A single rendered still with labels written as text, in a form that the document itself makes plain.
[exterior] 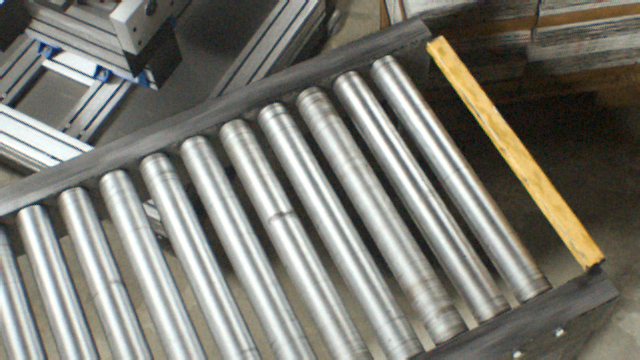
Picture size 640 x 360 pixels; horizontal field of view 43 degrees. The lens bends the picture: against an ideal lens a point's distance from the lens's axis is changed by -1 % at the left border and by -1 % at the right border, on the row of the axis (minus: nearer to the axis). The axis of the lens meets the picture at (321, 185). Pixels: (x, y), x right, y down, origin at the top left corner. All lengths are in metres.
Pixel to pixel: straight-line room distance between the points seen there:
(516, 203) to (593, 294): 0.99
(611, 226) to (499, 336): 1.07
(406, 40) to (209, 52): 0.89
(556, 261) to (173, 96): 1.01
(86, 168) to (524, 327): 0.66
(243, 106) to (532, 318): 0.53
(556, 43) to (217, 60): 0.83
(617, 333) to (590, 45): 0.67
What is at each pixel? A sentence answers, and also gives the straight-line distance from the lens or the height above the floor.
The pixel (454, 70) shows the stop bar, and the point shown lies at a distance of 1.27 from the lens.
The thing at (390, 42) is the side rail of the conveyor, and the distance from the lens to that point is 1.32.
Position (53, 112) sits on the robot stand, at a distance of 2.12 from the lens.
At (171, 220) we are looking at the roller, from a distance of 1.18.
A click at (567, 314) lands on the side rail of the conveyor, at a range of 1.12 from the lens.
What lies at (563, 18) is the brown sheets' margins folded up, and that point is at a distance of 1.93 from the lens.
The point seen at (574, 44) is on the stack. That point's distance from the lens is 2.03.
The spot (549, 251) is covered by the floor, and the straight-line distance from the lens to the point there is 2.05.
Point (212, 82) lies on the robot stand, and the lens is 2.06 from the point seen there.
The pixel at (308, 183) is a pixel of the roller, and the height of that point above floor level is 0.80.
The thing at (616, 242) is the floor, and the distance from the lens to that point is 2.10.
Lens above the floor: 1.81
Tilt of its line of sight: 60 degrees down
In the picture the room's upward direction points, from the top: 6 degrees counter-clockwise
